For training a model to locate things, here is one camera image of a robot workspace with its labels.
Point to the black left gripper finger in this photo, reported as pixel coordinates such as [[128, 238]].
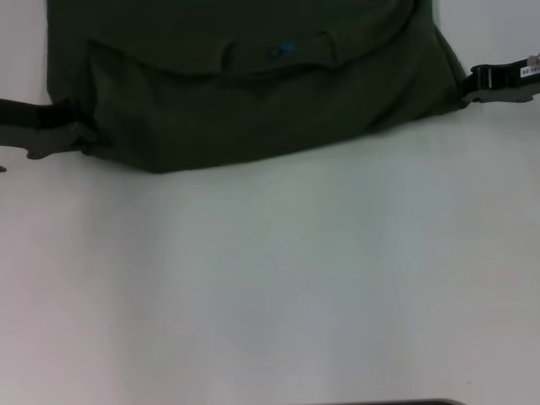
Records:
[[89, 135]]

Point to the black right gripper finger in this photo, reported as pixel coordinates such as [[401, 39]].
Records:
[[478, 78], [474, 97]]

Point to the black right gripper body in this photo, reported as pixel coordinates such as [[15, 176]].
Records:
[[516, 80]]

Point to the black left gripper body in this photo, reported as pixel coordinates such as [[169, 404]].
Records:
[[38, 126]]

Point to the dark green FREE t-shirt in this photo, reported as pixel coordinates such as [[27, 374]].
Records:
[[253, 84]]

